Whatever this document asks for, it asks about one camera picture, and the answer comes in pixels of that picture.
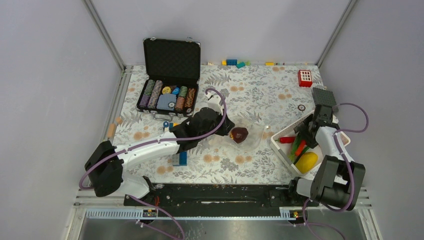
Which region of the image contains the floral patterned table mat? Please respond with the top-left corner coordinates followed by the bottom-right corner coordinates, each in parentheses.
top-left (129, 65), bottom-right (315, 185)

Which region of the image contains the clear dotted zip top bag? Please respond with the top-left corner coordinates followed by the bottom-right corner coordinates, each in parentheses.
top-left (208, 116), bottom-right (266, 152)

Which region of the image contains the green toy cucumber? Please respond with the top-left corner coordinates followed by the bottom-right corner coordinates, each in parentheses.
top-left (288, 134), bottom-right (304, 163)

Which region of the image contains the white plastic food basket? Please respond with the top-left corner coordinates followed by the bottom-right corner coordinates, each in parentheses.
top-left (270, 110), bottom-right (351, 177)

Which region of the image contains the wooden block left edge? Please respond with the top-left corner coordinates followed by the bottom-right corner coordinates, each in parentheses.
top-left (106, 123), bottom-right (117, 139)

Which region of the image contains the orange yellow toy block car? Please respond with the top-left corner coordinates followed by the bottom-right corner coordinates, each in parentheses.
top-left (163, 121), bottom-right (179, 132)

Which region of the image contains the blue block at wall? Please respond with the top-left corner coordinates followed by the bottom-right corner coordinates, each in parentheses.
top-left (225, 59), bottom-right (238, 66)

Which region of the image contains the red toy chili pepper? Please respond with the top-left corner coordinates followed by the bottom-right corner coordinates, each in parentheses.
top-left (277, 136), bottom-right (296, 144)

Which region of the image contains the black poker chip case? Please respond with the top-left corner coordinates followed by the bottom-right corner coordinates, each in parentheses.
top-left (136, 37), bottom-right (201, 117)

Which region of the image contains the teal block at wall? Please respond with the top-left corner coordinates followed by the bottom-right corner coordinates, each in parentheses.
top-left (235, 62), bottom-right (246, 69)

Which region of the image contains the orange toy carrot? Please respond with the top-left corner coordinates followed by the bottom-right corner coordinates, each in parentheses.
top-left (294, 139), bottom-right (306, 156)

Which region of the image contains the red white window block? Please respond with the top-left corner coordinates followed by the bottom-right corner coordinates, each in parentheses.
top-left (297, 69), bottom-right (313, 88)

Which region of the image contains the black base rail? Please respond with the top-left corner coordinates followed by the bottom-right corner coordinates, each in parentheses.
top-left (141, 183), bottom-right (307, 218)

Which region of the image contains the blue grey building block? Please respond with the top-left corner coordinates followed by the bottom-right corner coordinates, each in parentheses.
top-left (171, 151), bottom-right (188, 167)

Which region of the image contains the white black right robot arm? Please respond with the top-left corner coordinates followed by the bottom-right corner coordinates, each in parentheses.
top-left (286, 104), bottom-right (366, 212)

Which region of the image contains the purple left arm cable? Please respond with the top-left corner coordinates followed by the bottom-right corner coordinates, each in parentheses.
top-left (78, 87), bottom-right (228, 240)

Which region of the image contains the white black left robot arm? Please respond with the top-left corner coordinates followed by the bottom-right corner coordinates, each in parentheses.
top-left (79, 88), bottom-right (235, 206)

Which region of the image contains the dark red toy food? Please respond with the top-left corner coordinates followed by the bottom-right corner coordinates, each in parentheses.
top-left (229, 127), bottom-right (249, 144)

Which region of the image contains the yellow toy lemon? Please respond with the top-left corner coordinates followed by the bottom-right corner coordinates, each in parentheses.
top-left (295, 152), bottom-right (318, 174)

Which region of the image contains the dark grey building baseplate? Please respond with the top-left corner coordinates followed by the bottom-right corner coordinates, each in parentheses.
top-left (311, 87), bottom-right (337, 107)

